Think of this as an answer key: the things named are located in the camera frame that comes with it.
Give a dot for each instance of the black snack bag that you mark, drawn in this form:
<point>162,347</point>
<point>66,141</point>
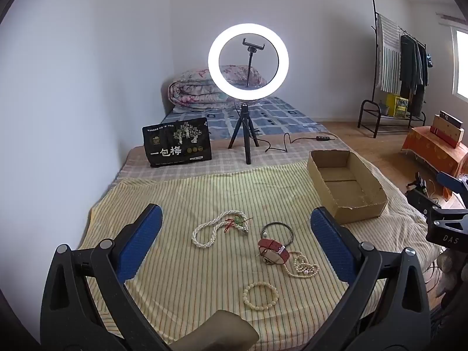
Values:
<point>175,146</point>

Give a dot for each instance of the small black floor stand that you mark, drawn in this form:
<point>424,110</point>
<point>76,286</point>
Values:
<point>419,182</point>

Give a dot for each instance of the yellow box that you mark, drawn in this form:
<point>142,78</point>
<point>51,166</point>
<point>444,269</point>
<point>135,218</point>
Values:
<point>396,106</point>

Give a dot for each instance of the tan padded object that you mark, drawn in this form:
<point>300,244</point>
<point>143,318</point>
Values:
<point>219,329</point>

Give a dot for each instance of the dark long box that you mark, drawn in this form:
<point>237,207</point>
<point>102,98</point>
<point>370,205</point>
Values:
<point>452,119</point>

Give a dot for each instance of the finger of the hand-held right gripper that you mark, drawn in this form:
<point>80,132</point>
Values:
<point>420,201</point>

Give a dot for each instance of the yellow striped cloth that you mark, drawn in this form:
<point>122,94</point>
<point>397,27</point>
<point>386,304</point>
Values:
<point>182,204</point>

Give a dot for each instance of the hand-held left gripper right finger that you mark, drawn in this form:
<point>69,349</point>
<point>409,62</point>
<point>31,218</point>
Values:
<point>331,241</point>

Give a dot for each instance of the cardboard box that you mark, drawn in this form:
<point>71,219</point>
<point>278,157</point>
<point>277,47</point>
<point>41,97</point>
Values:
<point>343,175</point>

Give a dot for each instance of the striped hanging towel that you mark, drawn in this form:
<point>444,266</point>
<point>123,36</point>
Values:
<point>389,55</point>

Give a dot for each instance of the blue plaid bed sheet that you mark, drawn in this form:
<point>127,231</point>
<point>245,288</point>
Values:
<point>278,117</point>

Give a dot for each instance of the small grey pot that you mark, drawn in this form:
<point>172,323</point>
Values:
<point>383,108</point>

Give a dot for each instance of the dark hanging clothes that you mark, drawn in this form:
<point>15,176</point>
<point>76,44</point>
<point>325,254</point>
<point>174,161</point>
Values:
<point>409,65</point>

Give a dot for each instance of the folded floral quilt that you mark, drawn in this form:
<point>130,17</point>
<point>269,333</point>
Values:
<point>190,91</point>

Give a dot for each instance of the black phone holder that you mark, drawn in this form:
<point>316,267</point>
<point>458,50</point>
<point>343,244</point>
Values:
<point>252,45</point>

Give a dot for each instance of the black mini tripod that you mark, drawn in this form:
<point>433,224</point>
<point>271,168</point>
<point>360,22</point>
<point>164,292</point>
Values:
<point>244,124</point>

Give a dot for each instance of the brown checked blanket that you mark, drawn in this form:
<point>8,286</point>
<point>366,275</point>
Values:
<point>204,170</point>

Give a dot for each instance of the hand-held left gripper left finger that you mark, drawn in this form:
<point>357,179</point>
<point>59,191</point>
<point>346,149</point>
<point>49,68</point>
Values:
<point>142,241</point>

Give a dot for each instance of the window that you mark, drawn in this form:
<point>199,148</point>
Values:
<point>461,65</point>

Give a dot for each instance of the orange cloth covered table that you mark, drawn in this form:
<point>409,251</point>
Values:
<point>431,150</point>

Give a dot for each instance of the black metal clothes rack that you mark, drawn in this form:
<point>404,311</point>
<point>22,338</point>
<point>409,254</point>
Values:
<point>374,44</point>

